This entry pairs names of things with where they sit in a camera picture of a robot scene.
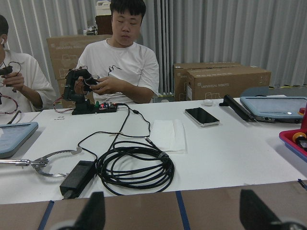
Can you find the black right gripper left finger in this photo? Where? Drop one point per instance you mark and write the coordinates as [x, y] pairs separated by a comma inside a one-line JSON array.
[[92, 217]]

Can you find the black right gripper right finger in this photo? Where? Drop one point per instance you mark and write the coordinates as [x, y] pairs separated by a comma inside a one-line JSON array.
[[254, 214]]

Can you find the small black robot arm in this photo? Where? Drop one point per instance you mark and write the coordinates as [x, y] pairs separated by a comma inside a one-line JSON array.
[[165, 174]]

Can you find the black power adapter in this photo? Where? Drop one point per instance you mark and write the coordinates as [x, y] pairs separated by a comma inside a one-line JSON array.
[[77, 180]]

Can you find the metal reacher grabber pole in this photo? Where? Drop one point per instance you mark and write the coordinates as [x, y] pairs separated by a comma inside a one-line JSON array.
[[41, 162]]

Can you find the red plastic bin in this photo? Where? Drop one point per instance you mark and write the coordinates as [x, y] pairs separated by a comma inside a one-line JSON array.
[[286, 137]]

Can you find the blue teach pendant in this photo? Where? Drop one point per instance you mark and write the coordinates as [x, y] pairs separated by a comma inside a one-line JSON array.
[[272, 109], [13, 136]]

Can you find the black smartphone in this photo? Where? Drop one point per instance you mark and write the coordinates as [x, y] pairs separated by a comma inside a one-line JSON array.
[[201, 117]]

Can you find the white paper sheet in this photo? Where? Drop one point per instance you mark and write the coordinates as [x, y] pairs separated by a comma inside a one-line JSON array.
[[169, 135]]

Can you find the black pendant stylus holder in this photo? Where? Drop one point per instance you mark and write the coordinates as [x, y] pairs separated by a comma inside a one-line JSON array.
[[228, 100]]

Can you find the white earbuds case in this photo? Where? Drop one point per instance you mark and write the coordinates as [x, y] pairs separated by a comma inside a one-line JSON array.
[[207, 102]]

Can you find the person wearing glasses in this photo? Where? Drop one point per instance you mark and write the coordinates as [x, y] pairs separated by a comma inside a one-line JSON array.
[[23, 85]]

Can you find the person in white shirt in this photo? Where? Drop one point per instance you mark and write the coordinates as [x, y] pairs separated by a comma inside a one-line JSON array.
[[128, 72]]

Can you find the cardboard box stack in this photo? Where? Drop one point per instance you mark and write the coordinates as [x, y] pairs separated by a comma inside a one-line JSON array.
[[65, 52]]

